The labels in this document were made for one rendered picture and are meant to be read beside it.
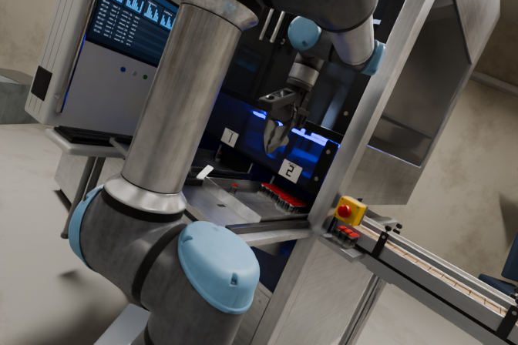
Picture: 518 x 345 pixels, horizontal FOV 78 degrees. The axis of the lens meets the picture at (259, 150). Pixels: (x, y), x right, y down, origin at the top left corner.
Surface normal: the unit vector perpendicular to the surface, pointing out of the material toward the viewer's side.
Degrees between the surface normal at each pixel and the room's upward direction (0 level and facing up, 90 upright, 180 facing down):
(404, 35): 90
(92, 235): 83
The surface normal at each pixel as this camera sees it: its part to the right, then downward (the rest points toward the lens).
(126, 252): -0.22, -0.24
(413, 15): -0.61, -0.13
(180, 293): -0.40, -0.11
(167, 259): -0.04, -0.56
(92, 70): 0.77, 0.40
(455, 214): -0.11, 0.11
